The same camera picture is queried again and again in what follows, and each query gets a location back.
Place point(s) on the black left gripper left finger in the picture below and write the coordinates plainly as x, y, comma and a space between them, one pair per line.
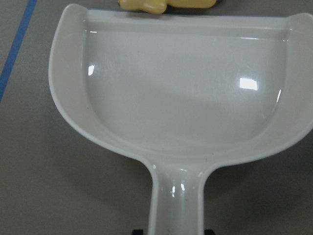
138, 232

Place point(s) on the beige plastic dustpan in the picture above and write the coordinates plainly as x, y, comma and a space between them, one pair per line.
184, 95

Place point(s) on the tan toy ginger root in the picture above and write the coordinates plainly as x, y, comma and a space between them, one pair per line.
160, 6

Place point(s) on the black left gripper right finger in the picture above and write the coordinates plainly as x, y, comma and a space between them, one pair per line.
209, 232

